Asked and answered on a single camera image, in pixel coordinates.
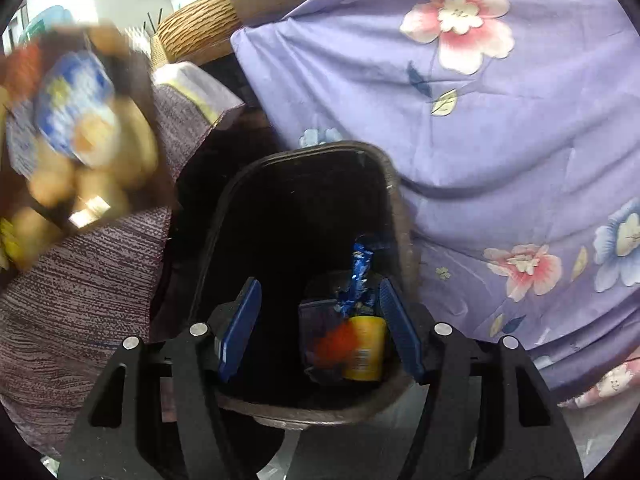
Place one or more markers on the blue candy wrapper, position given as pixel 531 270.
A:
pixel 358 297

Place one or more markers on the woven basket sink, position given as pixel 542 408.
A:
pixel 199 32

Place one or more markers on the purple snack bag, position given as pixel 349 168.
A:
pixel 316 318

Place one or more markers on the black trash bin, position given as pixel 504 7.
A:
pixel 290 221

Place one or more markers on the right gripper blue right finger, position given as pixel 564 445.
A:
pixel 407 341

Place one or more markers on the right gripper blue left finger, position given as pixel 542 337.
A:
pixel 236 321

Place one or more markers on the beige utensil holder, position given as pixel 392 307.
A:
pixel 158 56

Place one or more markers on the purple floral cloth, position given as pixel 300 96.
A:
pixel 514 127

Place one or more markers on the yellow cylindrical snack can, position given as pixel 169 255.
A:
pixel 365 362

